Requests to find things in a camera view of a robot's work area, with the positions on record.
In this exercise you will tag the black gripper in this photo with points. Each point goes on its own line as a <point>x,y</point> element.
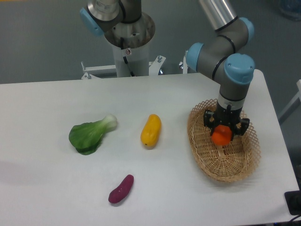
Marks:
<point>226,117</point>

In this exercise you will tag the orange fruit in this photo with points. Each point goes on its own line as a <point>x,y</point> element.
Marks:
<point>221,135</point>

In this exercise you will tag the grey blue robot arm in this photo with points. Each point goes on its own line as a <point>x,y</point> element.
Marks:
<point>220,60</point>

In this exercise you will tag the woven wicker basket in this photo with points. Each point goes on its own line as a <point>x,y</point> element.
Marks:
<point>228,163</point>

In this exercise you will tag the yellow mango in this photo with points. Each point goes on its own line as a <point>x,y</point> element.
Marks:
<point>151,131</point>

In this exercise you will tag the black device at table edge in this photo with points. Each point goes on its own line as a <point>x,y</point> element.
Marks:
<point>293,201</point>

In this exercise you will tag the blue water bottle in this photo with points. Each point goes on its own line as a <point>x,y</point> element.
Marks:
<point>290,9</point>

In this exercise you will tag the purple sweet potato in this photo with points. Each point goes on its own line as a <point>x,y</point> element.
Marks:
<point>122,191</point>

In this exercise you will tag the green bok choy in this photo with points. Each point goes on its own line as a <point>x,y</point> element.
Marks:
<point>86,137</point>

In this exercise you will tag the white bracket right edge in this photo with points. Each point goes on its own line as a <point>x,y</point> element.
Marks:
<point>291,106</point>

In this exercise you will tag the white metal mounting frame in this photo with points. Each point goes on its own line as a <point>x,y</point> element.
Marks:
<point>155,68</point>

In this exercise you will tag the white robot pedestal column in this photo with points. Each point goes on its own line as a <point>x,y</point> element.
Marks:
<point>130,44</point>

